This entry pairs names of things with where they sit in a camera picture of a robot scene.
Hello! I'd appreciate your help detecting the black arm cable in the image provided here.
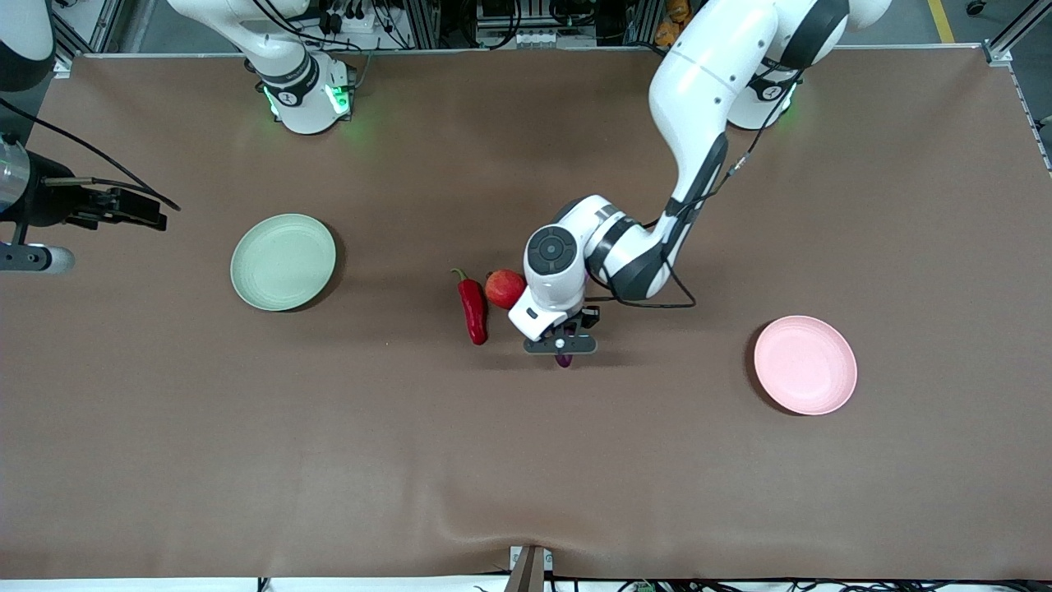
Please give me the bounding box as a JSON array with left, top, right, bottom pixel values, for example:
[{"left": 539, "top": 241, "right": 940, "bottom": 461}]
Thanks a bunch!
[
  {"left": 0, "top": 97, "right": 182, "bottom": 213},
  {"left": 604, "top": 70, "right": 806, "bottom": 311}
]

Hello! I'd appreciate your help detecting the red apple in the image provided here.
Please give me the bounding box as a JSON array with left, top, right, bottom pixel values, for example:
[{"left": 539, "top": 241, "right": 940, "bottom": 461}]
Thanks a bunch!
[{"left": 485, "top": 269, "right": 528, "bottom": 310}]

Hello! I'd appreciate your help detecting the aluminium frame profile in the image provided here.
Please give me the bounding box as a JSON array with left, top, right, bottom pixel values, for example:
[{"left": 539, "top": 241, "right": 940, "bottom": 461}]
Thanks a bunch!
[
  {"left": 45, "top": 0, "right": 126, "bottom": 79},
  {"left": 982, "top": 0, "right": 1052, "bottom": 68}
]

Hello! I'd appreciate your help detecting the brown table cloth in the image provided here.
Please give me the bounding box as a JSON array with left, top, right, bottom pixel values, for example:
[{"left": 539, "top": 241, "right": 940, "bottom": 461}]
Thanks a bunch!
[{"left": 0, "top": 45, "right": 1052, "bottom": 581}]

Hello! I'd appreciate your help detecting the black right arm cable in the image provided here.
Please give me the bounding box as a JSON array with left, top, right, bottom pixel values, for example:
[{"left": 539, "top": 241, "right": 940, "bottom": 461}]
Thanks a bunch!
[{"left": 0, "top": 97, "right": 182, "bottom": 213}]

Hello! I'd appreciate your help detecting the pink round plate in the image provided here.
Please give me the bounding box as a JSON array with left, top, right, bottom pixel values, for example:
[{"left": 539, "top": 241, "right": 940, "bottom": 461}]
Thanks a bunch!
[{"left": 753, "top": 315, "right": 858, "bottom": 416}]

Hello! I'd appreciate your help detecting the white power strip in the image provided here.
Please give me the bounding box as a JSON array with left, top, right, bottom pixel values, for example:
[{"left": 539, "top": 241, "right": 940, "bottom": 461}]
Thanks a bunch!
[{"left": 319, "top": 0, "right": 389, "bottom": 35}]

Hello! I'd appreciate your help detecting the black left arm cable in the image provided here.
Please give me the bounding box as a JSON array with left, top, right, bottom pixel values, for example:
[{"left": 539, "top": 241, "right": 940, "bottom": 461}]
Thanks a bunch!
[{"left": 604, "top": 70, "right": 806, "bottom": 311}]

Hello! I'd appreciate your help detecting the pale green round plate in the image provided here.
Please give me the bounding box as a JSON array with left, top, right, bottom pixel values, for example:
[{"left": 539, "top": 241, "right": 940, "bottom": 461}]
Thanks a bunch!
[{"left": 230, "top": 214, "right": 338, "bottom": 312}]

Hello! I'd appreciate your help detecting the red chili pepper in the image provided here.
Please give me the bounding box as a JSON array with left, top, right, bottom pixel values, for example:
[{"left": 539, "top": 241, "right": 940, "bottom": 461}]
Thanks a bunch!
[{"left": 450, "top": 268, "right": 490, "bottom": 345}]

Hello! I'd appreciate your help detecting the bag of orange items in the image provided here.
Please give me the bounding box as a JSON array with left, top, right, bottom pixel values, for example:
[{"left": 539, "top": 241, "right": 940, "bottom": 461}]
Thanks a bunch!
[{"left": 654, "top": 0, "right": 693, "bottom": 48}]

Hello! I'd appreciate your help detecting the white connector block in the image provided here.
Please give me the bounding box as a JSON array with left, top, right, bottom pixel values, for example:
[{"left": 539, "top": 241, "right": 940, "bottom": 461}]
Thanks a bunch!
[{"left": 510, "top": 28, "right": 570, "bottom": 49}]

